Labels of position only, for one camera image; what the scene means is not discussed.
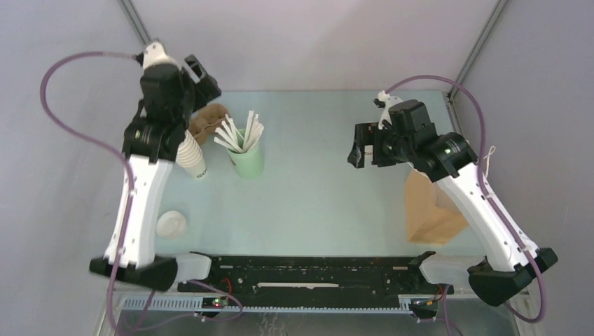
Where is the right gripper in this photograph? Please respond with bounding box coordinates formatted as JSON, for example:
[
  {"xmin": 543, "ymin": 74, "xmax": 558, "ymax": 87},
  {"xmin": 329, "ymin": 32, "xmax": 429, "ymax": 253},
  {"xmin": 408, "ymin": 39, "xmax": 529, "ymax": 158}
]
[{"xmin": 348, "ymin": 122, "xmax": 414, "ymax": 167}]

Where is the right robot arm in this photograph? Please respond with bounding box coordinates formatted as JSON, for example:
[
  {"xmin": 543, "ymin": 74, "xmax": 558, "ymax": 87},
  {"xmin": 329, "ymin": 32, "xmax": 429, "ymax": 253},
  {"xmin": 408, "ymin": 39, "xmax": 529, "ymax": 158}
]
[{"xmin": 347, "ymin": 96, "xmax": 558, "ymax": 307}]

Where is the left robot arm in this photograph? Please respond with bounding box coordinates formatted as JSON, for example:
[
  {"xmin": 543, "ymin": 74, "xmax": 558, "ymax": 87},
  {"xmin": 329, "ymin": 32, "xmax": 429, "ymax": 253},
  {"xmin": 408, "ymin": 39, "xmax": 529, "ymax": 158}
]
[{"xmin": 89, "ymin": 55, "xmax": 221, "ymax": 292}]

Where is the stack of paper cups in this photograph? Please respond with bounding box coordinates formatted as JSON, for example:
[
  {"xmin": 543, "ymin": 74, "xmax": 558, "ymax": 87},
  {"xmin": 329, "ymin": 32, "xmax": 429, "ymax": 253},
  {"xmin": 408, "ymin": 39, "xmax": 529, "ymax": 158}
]
[{"xmin": 176, "ymin": 130, "xmax": 207, "ymax": 179}]

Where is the brown paper bag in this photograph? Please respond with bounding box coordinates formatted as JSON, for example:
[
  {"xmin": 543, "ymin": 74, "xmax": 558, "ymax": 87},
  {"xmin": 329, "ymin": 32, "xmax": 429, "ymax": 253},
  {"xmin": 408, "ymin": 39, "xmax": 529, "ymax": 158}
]
[{"xmin": 404, "ymin": 168, "xmax": 469, "ymax": 246}]

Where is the green cup holder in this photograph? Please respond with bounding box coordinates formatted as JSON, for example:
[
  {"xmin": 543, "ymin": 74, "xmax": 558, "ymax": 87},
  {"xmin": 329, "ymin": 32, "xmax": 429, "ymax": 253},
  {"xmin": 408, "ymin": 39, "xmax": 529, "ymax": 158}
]
[{"xmin": 227, "ymin": 142, "xmax": 264, "ymax": 179}]

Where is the stack of white lids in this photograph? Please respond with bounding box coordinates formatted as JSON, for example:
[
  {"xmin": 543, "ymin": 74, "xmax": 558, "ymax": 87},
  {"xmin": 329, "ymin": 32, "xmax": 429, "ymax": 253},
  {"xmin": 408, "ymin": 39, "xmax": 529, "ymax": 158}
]
[{"xmin": 156, "ymin": 211, "xmax": 188, "ymax": 239}]

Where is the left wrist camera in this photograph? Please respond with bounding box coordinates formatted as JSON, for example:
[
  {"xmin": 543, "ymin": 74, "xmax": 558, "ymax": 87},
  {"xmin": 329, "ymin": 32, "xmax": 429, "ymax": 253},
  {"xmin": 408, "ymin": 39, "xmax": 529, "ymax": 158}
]
[{"xmin": 135, "ymin": 41, "xmax": 181, "ymax": 70}]

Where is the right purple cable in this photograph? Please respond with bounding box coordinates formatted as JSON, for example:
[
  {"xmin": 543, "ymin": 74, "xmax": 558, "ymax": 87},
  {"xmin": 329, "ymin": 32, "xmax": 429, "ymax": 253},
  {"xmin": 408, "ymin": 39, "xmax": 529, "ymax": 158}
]
[{"xmin": 385, "ymin": 75, "xmax": 548, "ymax": 336}]

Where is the purple cable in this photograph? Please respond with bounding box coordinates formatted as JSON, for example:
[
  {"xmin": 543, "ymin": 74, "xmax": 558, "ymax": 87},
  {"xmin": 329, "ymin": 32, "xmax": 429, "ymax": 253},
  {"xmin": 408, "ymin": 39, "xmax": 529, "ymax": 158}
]
[
  {"xmin": 39, "ymin": 50, "xmax": 244, "ymax": 336},
  {"xmin": 385, "ymin": 75, "xmax": 548, "ymax": 336}
]

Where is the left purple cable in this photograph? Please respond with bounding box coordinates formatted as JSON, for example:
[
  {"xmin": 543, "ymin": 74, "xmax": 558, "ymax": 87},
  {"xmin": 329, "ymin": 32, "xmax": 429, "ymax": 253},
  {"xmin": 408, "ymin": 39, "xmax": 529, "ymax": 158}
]
[{"xmin": 39, "ymin": 50, "xmax": 244, "ymax": 336}]

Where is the black front rail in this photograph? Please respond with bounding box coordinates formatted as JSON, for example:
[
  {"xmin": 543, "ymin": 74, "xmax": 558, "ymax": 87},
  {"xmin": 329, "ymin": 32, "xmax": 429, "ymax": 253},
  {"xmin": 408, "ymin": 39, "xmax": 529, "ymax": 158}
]
[{"xmin": 106, "ymin": 252, "xmax": 511, "ymax": 321}]

